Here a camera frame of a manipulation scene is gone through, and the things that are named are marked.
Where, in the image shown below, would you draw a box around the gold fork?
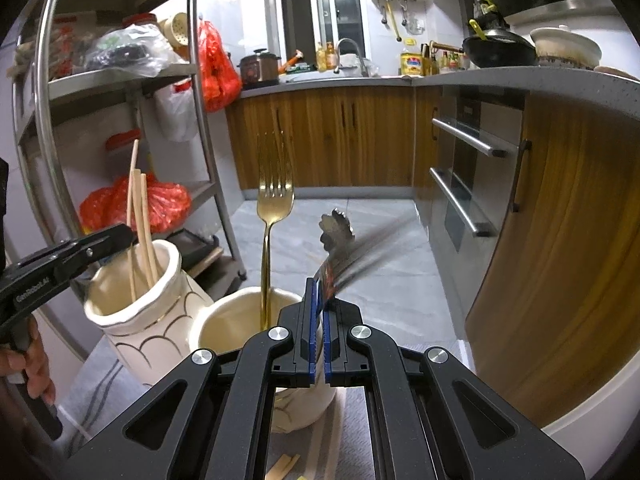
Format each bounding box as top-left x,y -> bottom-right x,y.
255,131 -> 296,334

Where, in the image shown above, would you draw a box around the kitchen faucet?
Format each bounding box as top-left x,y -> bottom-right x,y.
334,38 -> 371,77

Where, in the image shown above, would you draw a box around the grey striped table mat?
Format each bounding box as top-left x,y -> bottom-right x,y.
54,336 -> 476,480

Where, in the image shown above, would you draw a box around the electric pressure cooker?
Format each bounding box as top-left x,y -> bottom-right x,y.
238,49 -> 280,90

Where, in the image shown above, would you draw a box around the black wok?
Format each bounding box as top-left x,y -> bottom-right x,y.
462,20 -> 537,68

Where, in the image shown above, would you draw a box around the red hanging plastic bag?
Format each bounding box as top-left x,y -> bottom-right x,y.
198,20 -> 242,113

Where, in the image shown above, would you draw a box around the person left hand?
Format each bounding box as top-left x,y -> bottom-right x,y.
0,315 -> 55,405

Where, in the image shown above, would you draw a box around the yellow oil bottle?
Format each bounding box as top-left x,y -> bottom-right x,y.
400,37 -> 424,77

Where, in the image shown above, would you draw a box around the red plastic bag on shelf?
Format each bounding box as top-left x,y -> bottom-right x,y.
78,171 -> 193,235

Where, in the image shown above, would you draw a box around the silver fork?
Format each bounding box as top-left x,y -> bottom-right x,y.
314,216 -> 412,307

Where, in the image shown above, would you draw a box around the wooden base cabinets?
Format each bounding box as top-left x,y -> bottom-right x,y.
226,84 -> 639,426

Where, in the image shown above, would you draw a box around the built-in steel oven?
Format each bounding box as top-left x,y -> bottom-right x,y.
428,89 -> 526,323

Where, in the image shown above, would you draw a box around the silver flower-end spoon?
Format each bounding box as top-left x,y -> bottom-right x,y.
318,208 -> 355,285

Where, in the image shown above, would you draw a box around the white hanging plastic bag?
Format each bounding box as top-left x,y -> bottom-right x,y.
154,79 -> 198,143

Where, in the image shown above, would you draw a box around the cream ceramic double utensil holder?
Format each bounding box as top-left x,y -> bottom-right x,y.
82,237 -> 338,435

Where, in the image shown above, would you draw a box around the stainless steel shelf rack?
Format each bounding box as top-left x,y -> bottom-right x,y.
12,0 -> 248,311

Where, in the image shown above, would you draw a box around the red lid plastic container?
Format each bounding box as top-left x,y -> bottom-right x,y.
104,129 -> 141,180

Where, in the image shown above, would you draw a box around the clear bag on shelf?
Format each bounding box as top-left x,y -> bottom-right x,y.
84,23 -> 183,78

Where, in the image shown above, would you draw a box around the window with metal frame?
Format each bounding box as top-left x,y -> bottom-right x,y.
265,0 -> 369,63

